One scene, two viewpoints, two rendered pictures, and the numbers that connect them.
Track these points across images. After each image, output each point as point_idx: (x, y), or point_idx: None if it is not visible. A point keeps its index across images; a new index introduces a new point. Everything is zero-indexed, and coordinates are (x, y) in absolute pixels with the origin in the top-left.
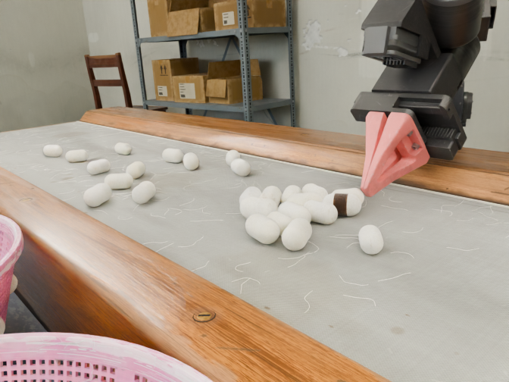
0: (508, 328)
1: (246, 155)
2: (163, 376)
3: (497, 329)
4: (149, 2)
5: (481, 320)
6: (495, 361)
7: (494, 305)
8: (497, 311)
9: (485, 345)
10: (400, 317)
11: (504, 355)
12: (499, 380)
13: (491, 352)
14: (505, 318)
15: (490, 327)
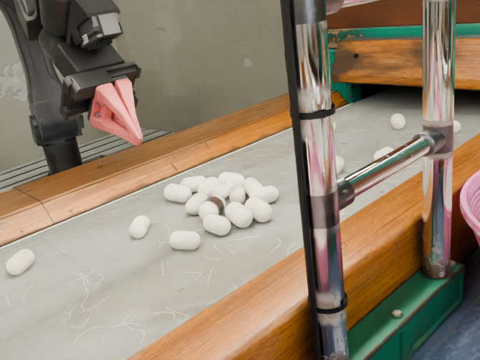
0: (29, 343)
1: None
2: None
3: (26, 349)
4: None
5: (13, 355)
6: (56, 356)
7: (0, 344)
8: (8, 344)
9: (38, 358)
10: None
11: (53, 351)
12: (73, 359)
13: (47, 357)
14: (18, 342)
15: (22, 351)
